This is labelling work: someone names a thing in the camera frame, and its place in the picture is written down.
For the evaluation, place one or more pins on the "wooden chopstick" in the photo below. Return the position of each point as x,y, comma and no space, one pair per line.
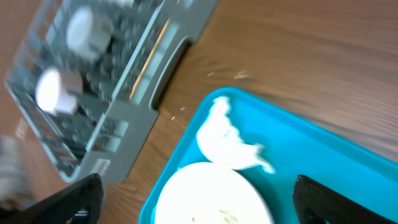
144,68

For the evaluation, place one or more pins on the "white cup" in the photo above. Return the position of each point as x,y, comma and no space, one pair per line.
123,3

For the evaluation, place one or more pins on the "grey dishwasher rack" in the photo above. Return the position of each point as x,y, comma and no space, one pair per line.
108,130

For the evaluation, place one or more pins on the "teal serving tray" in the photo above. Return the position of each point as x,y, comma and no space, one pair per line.
294,146

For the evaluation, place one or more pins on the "white tissue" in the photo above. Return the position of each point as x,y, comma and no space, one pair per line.
220,141

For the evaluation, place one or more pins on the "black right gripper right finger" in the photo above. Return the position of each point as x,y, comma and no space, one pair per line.
317,204

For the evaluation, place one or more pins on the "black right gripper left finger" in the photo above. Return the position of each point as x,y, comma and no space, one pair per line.
80,202

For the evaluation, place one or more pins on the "white bowl in rack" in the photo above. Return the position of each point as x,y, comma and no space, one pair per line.
88,33

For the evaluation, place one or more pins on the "pink white bowl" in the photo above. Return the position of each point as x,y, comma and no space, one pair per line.
52,92

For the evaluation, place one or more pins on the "white round plate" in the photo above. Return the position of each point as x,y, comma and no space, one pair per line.
207,193

